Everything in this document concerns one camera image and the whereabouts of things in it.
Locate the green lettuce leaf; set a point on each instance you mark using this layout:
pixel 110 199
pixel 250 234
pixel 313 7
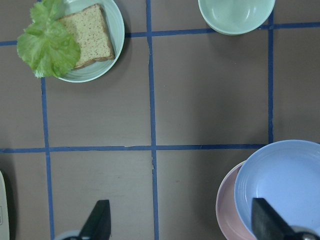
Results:
pixel 45 45

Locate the blue plate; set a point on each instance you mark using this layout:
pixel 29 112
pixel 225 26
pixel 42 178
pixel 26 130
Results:
pixel 287 175

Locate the bread slice on plate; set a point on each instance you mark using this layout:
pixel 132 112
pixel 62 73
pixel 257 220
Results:
pixel 90 31

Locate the pink plate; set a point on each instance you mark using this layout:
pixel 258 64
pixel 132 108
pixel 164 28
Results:
pixel 227 216

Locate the mint green plate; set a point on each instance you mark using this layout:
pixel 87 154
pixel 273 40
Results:
pixel 115 28

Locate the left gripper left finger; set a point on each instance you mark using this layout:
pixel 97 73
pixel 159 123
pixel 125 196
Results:
pixel 96 227

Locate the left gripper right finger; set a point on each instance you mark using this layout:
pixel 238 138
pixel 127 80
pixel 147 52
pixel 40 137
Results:
pixel 267 224

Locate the mint green bowl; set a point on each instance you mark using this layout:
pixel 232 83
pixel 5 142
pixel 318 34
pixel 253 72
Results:
pixel 235 17

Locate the white toaster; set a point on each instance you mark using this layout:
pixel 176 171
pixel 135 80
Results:
pixel 4 215

